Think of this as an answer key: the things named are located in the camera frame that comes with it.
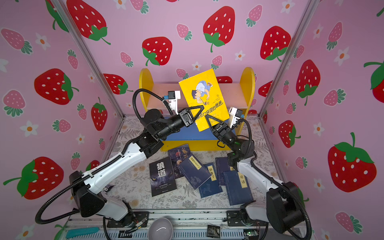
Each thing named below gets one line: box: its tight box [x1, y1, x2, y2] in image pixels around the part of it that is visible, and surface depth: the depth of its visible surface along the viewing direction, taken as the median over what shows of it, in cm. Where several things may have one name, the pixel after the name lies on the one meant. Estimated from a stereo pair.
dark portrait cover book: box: [167, 143, 191, 179], surface depth 97 cm
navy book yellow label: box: [178, 153, 212, 190], surface depth 90 cm
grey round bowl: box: [148, 217, 174, 240], surface depth 71 cm
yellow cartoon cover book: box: [178, 68, 230, 132], surface depth 58 cm
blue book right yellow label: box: [223, 170, 254, 206], surface depth 84 cm
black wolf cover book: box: [149, 156, 178, 197], surface depth 88 cm
